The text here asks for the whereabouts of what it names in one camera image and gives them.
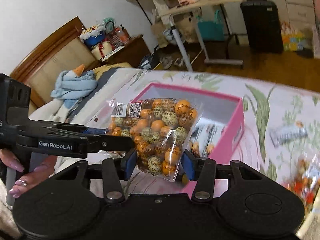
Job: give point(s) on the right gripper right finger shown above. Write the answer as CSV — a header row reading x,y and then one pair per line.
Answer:
x,y
203,172

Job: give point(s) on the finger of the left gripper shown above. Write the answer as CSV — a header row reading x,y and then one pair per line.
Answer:
x,y
99,142
73,127

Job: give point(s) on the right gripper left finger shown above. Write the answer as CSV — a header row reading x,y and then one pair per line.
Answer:
x,y
115,170

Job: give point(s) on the bag of chocolate eggs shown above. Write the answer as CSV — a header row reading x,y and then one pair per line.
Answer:
x,y
160,128

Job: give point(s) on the left hand painted nails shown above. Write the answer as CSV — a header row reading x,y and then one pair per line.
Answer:
x,y
32,179

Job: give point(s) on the blue goose plush toy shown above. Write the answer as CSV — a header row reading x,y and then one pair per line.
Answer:
x,y
70,88

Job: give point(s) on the pink cardboard box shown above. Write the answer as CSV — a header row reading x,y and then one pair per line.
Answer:
x,y
219,124

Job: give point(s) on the wooden headboard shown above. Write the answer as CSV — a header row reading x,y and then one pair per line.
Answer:
x,y
60,51

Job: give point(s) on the floral bed sheet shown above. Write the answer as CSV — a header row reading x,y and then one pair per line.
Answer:
x,y
248,202

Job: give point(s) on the grey snack bar packet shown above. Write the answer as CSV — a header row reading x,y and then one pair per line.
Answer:
x,y
284,134

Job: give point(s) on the blue basket with items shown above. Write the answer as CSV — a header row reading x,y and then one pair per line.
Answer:
x,y
93,35

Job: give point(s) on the wooden nightstand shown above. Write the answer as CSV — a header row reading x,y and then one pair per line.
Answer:
x,y
133,52

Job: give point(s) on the mixed nut snack bag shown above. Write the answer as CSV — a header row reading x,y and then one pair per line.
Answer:
x,y
304,183

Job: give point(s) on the teal bag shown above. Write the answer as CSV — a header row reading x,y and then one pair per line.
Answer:
x,y
211,30

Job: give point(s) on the colourful cardboard box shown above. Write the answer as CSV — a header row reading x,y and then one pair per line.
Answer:
x,y
296,38

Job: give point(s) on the white rolling side table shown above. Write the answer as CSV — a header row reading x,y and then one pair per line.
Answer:
x,y
191,10

